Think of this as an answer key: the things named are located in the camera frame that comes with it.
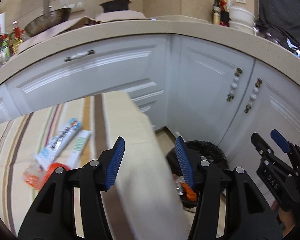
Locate black hanging cloth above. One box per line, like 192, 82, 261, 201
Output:
256, 0, 300, 52

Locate green white small tube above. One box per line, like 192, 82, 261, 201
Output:
66, 130, 91, 169

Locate drawer handle centre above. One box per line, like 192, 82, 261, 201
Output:
64, 50, 95, 62

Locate cabinet door handle left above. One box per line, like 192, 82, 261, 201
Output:
226, 68, 242, 102

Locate red plastic bag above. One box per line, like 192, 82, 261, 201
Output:
46, 163, 70, 177

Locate cabinet door handle right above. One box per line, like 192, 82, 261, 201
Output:
244, 78, 262, 114

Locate silver foil wrapper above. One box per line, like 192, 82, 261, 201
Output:
173, 174, 184, 196

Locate beige stove cover cloth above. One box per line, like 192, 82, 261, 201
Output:
18, 10, 148, 54

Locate dark oil bottle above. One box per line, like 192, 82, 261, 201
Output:
212, 0, 221, 25

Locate black trash bin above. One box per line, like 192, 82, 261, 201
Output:
166, 140, 229, 209

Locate blue white toothpaste tube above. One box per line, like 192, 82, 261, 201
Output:
35, 118, 82, 170

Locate striped tablecloth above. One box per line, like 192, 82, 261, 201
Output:
0, 92, 190, 239

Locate black lidded pot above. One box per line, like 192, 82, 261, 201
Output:
100, 0, 131, 12

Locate person's right hand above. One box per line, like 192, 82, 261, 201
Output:
271, 200, 295, 237

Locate cabinet door handle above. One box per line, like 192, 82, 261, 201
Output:
226, 68, 242, 102
244, 78, 262, 114

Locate clear orange printed wrapper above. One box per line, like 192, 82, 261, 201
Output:
23, 159, 47, 190

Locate orange plastic bag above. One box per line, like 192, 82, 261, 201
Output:
181, 182, 197, 203

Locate white stacked bowls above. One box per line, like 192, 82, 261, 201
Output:
229, 6, 255, 35

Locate steel wok pan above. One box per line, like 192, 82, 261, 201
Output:
24, 0, 71, 37

